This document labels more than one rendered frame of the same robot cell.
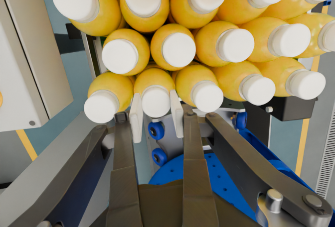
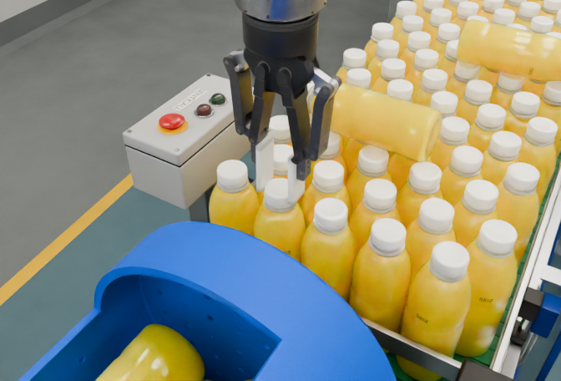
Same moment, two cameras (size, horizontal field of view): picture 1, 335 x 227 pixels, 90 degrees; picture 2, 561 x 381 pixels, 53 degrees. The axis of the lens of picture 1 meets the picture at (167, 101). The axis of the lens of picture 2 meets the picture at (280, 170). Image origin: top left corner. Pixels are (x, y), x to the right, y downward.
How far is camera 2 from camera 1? 0.64 m
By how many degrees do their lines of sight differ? 71
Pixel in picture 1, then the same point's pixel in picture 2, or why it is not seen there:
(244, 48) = (384, 191)
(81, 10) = (280, 127)
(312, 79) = (452, 246)
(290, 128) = not seen: outside the picture
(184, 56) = (330, 173)
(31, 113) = (184, 146)
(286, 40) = (427, 204)
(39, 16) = (238, 146)
